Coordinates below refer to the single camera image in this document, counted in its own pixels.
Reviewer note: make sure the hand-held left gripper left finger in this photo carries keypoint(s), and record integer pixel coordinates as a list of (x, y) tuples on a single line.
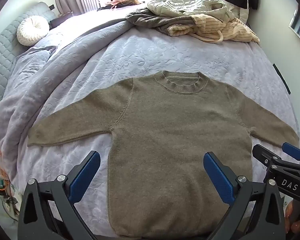
[(86, 175)]

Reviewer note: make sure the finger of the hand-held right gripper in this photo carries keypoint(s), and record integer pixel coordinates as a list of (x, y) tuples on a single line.
[(261, 153), (292, 150)]

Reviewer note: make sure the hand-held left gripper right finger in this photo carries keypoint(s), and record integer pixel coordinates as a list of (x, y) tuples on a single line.
[(217, 177)]

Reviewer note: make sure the olive knit sweater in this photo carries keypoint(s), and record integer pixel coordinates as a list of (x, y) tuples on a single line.
[(152, 142)]

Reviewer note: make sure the hanging black and white clothes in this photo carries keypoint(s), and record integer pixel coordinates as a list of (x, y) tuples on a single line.
[(243, 15)]

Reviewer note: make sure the person's right hand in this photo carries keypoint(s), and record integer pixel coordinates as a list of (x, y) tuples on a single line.
[(289, 211)]

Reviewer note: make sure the grey lavender crumpled duvet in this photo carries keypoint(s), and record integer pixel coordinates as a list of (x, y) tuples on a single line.
[(52, 80)]

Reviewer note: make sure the cream striped garment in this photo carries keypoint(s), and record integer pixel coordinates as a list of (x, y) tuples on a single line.
[(240, 32)]

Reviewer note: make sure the lavender embossed bedspread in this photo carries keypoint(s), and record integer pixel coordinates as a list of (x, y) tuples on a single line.
[(140, 55)]

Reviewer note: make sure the grey quilted headboard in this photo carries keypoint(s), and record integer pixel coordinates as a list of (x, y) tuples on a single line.
[(2, 50)]

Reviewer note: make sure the round white pillow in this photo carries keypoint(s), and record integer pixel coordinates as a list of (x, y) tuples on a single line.
[(33, 31)]

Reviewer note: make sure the dark pillow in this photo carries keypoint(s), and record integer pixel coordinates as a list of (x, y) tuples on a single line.
[(60, 20)]

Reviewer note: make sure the white puffer jacket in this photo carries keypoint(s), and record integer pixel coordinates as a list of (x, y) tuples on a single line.
[(185, 5)]

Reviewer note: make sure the grey knit garment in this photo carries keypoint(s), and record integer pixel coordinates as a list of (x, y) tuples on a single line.
[(150, 18)]

